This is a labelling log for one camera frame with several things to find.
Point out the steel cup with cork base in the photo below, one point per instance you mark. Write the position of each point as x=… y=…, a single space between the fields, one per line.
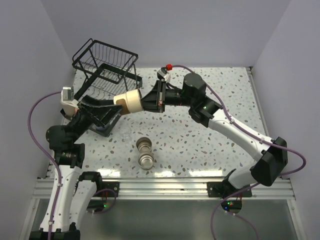
x=130 y=101

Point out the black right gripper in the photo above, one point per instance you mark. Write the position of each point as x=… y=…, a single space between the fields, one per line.
x=156 y=99

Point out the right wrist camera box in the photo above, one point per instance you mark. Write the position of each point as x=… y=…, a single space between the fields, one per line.
x=163 y=74

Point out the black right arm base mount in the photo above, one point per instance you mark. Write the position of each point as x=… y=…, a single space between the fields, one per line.
x=220 y=189

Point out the steel cup near pink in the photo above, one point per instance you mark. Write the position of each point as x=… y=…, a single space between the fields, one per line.
x=144 y=144

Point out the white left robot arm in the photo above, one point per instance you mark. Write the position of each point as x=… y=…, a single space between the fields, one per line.
x=73 y=188

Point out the purple plastic cup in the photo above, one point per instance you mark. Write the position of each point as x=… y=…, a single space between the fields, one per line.
x=101 y=128

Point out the black dish rack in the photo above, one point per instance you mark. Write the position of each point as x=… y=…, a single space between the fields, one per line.
x=108 y=70

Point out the steel cup near rail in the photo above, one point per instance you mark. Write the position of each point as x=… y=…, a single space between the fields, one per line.
x=146 y=160

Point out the aluminium table edge rail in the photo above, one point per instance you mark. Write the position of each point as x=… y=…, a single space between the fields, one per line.
x=191 y=188

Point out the beige plastic cup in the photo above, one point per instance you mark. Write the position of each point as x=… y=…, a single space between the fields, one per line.
x=68 y=111

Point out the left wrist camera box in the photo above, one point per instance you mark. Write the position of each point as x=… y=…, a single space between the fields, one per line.
x=67 y=96

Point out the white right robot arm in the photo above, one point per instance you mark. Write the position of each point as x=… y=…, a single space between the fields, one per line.
x=269 y=154

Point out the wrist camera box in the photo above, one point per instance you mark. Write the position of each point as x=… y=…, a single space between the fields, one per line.
x=67 y=96
x=163 y=74

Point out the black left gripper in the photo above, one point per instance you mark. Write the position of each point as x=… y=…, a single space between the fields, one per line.
x=100 y=115

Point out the clear glass cup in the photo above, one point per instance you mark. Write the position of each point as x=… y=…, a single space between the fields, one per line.
x=126 y=133

